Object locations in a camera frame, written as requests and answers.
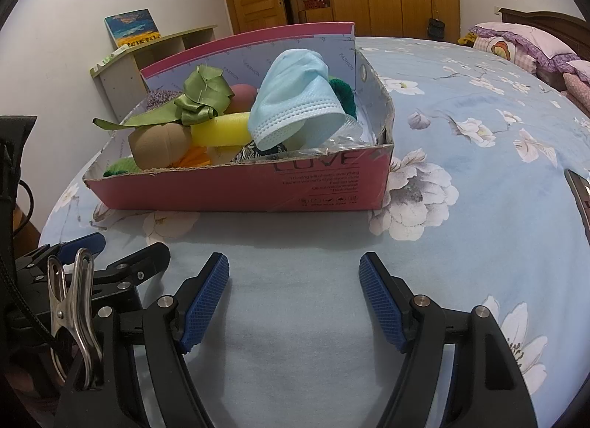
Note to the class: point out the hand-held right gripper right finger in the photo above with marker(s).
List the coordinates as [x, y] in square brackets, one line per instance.
[382, 303]

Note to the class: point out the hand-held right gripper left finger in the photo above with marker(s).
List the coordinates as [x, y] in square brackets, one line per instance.
[205, 303]

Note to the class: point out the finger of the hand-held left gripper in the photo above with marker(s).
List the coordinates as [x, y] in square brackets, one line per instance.
[138, 264]
[83, 246]

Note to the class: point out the small green sock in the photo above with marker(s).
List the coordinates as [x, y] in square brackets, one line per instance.
[122, 167]

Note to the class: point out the pink cardboard box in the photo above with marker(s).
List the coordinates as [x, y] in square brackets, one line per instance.
[230, 188]

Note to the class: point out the beige round puff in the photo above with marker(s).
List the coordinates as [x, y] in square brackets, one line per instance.
[159, 144]

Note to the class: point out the orange knitted piece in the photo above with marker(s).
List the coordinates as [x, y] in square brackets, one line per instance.
[196, 157]

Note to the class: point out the purple knit sock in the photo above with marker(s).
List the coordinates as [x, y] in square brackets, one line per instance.
[161, 99]

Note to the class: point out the scale patterned pouch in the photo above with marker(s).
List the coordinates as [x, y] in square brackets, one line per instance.
[251, 155]

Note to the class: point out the yellow sponge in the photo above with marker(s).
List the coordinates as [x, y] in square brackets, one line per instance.
[221, 130]

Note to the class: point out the clear packed face mask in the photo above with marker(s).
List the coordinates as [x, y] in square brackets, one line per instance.
[345, 137]

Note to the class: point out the green ribbon bow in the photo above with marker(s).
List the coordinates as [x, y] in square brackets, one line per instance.
[203, 91]

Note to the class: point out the pink makeup sponge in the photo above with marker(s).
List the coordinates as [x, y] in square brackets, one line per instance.
[242, 98]

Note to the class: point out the white and green sock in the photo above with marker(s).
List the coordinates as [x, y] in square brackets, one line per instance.
[345, 98]

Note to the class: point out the blue face mask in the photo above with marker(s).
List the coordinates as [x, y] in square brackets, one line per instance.
[295, 91]

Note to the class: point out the metal spring clip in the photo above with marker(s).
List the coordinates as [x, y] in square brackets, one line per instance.
[80, 299]

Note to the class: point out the brown wooden cabinet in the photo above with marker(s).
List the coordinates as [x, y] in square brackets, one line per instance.
[27, 225]

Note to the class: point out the grey shelf unit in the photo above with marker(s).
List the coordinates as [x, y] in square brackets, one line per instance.
[120, 82]

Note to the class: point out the green wipes packet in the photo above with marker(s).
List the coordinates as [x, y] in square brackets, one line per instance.
[113, 58]

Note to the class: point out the blue and yellow painting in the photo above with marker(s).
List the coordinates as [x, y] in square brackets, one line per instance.
[131, 27]

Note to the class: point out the smartphone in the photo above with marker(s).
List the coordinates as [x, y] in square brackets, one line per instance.
[580, 197]

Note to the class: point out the cartoon print pillow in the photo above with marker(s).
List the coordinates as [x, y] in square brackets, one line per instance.
[500, 52]

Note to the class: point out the yellow plush toy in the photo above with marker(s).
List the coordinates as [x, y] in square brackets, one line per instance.
[466, 38]

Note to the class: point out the black hanging bag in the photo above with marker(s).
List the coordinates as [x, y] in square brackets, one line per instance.
[436, 29]

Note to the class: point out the pink textured pillow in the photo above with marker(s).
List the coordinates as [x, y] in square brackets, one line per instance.
[580, 93]

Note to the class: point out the purple ruffled pillow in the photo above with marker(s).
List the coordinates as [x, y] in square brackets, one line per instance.
[581, 69]
[530, 38]

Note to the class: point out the red item on shelf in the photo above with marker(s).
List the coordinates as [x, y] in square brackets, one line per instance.
[314, 3]

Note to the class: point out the dark wooden headboard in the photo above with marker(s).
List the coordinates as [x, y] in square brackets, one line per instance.
[548, 20]

